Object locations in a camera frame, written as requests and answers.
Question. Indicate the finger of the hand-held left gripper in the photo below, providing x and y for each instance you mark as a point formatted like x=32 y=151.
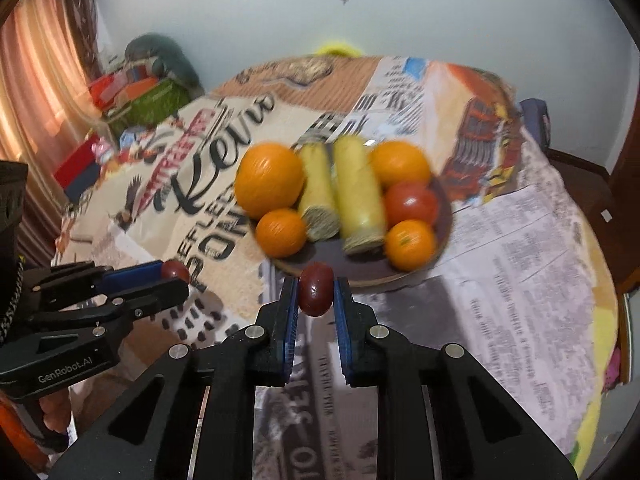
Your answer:
x=160 y=292
x=135 y=272

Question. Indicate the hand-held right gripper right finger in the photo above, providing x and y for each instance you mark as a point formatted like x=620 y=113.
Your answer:
x=342 y=330

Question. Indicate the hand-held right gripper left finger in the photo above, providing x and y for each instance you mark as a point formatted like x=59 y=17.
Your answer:
x=290 y=320

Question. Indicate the small dark red fruit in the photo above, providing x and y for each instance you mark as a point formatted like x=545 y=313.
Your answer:
x=316 y=290
x=176 y=270

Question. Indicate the brown round plate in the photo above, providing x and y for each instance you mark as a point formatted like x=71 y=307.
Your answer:
x=350 y=267

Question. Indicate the small tangerine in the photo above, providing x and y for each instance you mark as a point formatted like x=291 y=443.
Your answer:
x=410 y=245
x=280 y=232

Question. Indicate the yellow-green cucumber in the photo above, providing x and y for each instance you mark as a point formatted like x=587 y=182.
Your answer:
x=357 y=190
x=317 y=185

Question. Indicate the large orange with sticker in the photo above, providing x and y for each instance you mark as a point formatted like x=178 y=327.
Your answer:
x=270 y=180

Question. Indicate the red tomato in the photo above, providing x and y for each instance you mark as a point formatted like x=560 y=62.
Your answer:
x=410 y=202

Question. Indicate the person's left hand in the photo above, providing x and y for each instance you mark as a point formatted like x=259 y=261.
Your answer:
x=55 y=407

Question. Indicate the red and blue box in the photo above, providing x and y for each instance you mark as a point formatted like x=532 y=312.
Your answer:
x=75 y=170

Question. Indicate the small pink toy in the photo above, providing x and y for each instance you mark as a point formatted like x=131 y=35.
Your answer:
x=104 y=150

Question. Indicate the green bag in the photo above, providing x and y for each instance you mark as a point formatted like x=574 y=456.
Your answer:
x=150 y=102

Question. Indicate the orange striped curtain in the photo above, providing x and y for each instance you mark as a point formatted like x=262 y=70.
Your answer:
x=40 y=85

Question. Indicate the pink object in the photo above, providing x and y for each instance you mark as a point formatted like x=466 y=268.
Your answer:
x=611 y=370

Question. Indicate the yellow object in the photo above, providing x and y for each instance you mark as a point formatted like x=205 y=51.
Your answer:
x=337 y=49

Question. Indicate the blue chair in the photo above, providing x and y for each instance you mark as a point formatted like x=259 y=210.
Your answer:
x=537 y=120

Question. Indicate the small white object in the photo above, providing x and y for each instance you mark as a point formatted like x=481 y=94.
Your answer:
x=606 y=214

